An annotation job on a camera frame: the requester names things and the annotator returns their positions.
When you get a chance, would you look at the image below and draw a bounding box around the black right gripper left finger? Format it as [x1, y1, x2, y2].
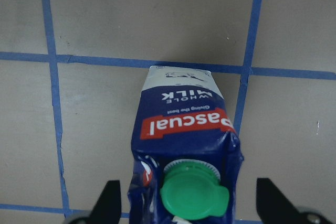
[88, 180, 121, 224]

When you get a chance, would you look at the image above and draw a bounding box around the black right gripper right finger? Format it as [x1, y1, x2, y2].
[256, 178, 300, 223]

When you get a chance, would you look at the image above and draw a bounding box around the blue white milk carton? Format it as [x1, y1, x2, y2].
[128, 66, 244, 223]

